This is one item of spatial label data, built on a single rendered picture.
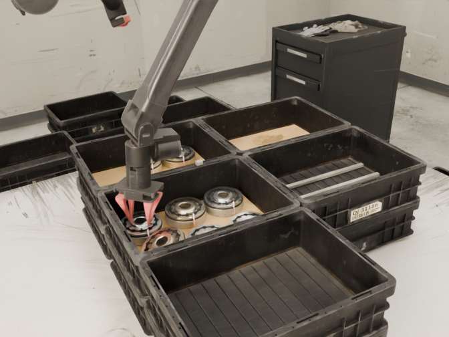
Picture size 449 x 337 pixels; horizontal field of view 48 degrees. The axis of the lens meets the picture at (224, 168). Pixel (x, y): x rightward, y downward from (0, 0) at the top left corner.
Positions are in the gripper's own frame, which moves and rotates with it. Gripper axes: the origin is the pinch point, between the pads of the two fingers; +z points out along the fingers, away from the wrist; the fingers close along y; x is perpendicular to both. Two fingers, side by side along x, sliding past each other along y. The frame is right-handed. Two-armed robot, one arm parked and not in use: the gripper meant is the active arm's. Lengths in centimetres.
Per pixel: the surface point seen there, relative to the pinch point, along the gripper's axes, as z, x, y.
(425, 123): 52, -301, -94
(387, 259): 13, -24, -60
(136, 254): -4.0, 20.1, -8.9
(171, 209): 0.3, -7.8, -5.0
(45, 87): 41, -238, 196
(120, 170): 1.6, -28.7, 20.1
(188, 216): 0.0, -5.5, -10.5
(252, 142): -3, -57, -14
